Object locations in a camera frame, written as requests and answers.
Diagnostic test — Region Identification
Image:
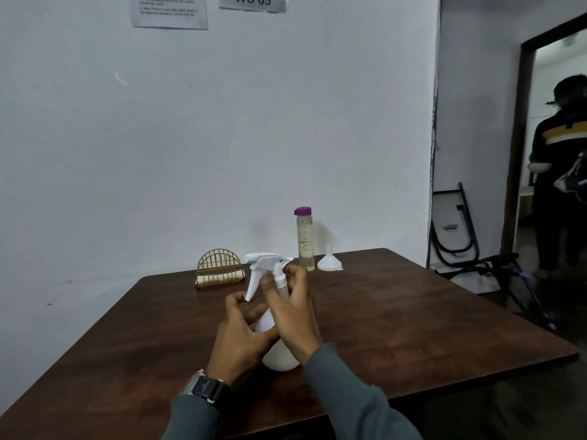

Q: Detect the person's right hand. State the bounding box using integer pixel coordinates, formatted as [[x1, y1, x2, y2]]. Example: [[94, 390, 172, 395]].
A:
[[260, 264, 323, 366]]

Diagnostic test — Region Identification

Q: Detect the white wall label sheet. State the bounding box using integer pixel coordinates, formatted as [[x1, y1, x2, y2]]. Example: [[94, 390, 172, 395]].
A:
[[218, 0, 287, 14]]

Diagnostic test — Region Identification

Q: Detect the gold wire napkin holder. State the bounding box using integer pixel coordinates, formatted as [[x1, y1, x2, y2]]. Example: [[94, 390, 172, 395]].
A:
[[195, 248, 246, 290]]

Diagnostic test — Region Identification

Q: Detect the white plastic funnel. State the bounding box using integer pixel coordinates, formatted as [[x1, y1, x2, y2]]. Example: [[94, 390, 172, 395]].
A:
[[317, 244, 344, 273]]

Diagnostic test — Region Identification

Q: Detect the white printed wall notice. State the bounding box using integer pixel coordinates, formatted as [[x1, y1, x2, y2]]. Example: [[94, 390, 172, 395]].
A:
[[130, 0, 209, 31]]

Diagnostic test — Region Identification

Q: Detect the white paper napkin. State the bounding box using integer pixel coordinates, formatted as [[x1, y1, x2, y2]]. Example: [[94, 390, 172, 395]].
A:
[[197, 269, 244, 285]]

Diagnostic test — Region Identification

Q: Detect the dark wooden table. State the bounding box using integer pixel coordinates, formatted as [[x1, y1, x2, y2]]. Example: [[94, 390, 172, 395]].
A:
[[0, 247, 580, 440]]

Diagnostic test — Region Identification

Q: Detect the person's left forearm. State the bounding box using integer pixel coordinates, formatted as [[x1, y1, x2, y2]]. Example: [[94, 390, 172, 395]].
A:
[[161, 394, 226, 440]]

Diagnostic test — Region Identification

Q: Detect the white plastic spray bottle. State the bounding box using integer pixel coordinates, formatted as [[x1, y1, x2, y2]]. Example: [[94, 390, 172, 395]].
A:
[[254, 288, 301, 373]]

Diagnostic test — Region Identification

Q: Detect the person's right forearm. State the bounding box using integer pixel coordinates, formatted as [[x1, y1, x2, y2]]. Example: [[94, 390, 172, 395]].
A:
[[302, 343, 423, 440]]

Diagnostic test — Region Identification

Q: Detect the person's left hand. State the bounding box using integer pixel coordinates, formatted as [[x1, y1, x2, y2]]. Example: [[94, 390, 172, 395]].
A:
[[206, 290, 281, 390]]

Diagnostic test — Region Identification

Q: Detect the dark wooden door frame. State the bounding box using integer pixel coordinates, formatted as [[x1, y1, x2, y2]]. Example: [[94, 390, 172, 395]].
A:
[[500, 11, 587, 255]]

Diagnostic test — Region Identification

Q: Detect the black strap wristwatch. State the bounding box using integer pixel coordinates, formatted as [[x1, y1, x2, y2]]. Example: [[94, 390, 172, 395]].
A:
[[183, 369, 232, 405]]

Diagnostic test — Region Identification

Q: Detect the white trigger sprayer head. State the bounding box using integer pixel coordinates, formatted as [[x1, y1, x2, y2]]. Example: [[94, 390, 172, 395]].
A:
[[243, 252, 294, 303]]

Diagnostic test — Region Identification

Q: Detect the clear glass bottle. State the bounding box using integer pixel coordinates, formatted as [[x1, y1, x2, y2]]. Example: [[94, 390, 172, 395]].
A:
[[295, 214, 316, 273]]

